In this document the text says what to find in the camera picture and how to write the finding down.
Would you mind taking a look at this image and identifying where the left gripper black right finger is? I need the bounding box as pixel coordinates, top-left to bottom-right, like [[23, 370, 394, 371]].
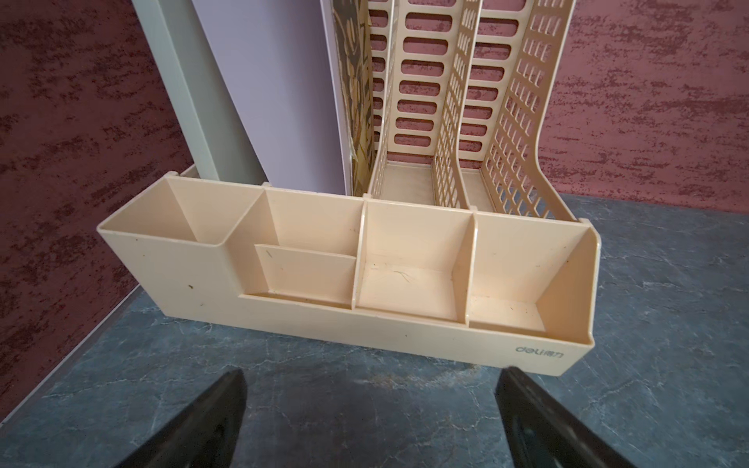
[[495, 367, 634, 468]]

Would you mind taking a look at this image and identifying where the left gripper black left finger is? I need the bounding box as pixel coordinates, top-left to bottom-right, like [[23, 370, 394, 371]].
[[118, 369, 248, 467]]

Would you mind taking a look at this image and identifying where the beige plastic file organizer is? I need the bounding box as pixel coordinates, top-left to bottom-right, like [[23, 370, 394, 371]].
[[98, 1, 601, 376]]

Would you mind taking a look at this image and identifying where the lilac folder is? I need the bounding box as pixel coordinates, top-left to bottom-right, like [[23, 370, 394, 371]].
[[194, 1, 348, 195]]

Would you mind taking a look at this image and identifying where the beige cardboard folder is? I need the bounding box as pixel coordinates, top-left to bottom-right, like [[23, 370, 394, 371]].
[[133, 1, 266, 185]]

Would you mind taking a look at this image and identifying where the brown patterned booklet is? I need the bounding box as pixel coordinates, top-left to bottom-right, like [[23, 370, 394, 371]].
[[332, 0, 376, 196]]

